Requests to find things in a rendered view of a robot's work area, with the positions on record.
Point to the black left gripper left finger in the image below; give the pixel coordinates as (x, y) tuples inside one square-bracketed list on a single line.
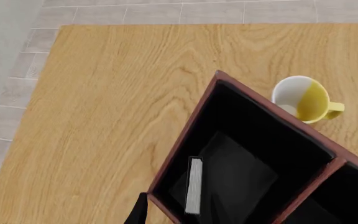
[(137, 213)]

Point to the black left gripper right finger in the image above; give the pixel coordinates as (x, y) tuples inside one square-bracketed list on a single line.
[(221, 215)]

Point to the red-brown desk caddy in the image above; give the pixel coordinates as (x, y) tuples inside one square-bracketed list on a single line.
[(259, 130)]

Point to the white and yellow mug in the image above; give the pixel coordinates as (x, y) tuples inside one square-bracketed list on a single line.
[(312, 102)]

